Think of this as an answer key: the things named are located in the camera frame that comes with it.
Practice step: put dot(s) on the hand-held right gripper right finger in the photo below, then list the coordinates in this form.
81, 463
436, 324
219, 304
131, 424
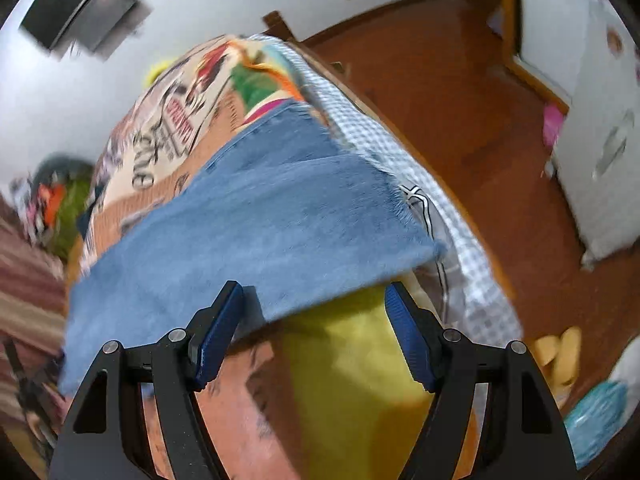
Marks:
411, 330

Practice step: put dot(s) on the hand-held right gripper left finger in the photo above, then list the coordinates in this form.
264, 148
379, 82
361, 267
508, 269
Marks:
218, 330

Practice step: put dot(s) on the blue denim pants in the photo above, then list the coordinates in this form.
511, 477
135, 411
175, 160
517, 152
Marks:
260, 220

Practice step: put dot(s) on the printed colourful blanket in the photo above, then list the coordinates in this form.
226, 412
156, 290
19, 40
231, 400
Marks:
320, 385

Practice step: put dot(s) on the yellow slippers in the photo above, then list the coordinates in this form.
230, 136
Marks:
562, 355

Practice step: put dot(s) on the checked blue white bedsheet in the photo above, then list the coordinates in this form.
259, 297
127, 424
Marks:
400, 150

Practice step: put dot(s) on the striped brown cloth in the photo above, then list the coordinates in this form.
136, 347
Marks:
30, 320

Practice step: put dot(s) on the pile of colourful clothes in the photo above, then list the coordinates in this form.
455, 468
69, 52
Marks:
55, 210

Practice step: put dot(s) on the teal plastic bag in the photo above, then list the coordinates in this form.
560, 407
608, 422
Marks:
597, 422

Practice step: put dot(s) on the pink bag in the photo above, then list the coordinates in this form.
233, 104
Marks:
553, 125

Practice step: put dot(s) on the yellow plush toy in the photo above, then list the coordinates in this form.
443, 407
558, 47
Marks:
157, 70

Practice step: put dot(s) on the white cabinet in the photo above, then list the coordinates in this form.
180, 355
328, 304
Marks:
600, 125

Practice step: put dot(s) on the wooden door frame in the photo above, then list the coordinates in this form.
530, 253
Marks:
520, 45

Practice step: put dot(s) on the wall-mounted black television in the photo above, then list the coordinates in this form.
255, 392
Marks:
82, 10

